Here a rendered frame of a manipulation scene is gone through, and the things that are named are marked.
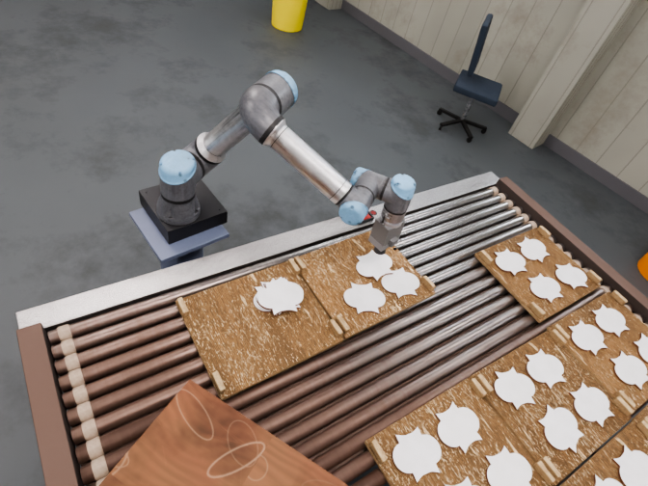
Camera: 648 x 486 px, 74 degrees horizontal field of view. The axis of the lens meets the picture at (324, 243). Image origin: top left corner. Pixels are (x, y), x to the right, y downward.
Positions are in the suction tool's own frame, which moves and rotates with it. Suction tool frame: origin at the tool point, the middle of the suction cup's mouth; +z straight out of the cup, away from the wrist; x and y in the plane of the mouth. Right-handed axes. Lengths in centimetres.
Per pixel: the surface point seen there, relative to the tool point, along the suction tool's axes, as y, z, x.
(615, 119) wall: 351, 61, 24
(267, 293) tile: -41.4, 4.1, 8.8
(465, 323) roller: 12.4, 12.7, -35.4
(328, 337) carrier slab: -33.4, 8.5, -13.1
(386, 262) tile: 4.2, 7.8, -1.9
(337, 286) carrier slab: -17.7, 8.6, 0.2
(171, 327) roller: -70, 8, 17
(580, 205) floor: 290, 114, -7
